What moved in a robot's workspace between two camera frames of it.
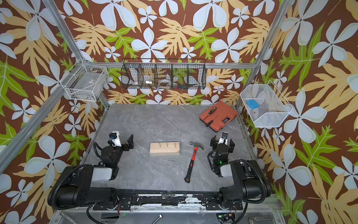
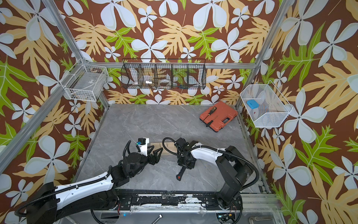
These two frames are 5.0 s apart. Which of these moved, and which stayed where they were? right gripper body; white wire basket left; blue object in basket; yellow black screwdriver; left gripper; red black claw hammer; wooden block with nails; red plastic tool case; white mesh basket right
Moved: left gripper; right gripper body; red black claw hammer
Stayed: yellow black screwdriver; wooden block with nails; white wire basket left; white mesh basket right; blue object in basket; red plastic tool case
